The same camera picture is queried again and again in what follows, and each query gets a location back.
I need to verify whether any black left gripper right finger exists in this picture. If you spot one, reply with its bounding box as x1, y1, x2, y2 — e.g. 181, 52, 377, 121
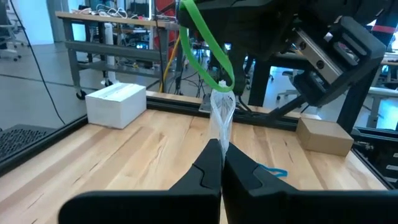
221, 142, 398, 224

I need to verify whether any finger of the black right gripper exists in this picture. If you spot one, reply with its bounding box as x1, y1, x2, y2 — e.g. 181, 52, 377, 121
216, 0, 300, 62
178, 0, 274, 35

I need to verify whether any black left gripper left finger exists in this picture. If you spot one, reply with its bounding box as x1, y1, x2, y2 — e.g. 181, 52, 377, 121
58, 138, 223, 224

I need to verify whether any green rubber band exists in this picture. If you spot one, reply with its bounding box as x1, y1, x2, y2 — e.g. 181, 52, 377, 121
178, 0, 236, 93

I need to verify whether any clear plastic zip bag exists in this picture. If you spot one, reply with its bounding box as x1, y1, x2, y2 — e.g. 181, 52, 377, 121
208, 80, 238, 167

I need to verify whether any blue rubber band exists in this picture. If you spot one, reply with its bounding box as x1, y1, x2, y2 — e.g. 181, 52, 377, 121
257, 162, 289, 179

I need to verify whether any brown cardboard box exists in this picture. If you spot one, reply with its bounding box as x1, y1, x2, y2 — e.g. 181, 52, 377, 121
295, 116, 355, 157

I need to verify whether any white cardboard box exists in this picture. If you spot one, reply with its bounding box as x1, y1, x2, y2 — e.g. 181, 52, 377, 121
85, 82, 148, 130

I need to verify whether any white pole stand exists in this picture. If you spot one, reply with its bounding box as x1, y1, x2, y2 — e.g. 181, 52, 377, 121
103, 22, 121, 87

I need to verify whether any black perforated mat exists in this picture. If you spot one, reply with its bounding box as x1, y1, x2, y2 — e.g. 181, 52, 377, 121
0, 123, 57, 160

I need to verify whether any dark office chair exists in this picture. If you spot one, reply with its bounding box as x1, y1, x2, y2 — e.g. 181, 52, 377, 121
0, 0, 26, 62

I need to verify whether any grey metal bracket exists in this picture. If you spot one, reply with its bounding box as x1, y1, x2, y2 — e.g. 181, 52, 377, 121
198, 92, 216, 114

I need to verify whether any yellow cable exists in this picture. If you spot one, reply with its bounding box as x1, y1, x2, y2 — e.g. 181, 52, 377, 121
158, 35, 182, 93

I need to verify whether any thin black cable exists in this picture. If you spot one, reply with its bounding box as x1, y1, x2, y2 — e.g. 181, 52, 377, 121
8, 0, 67, 126

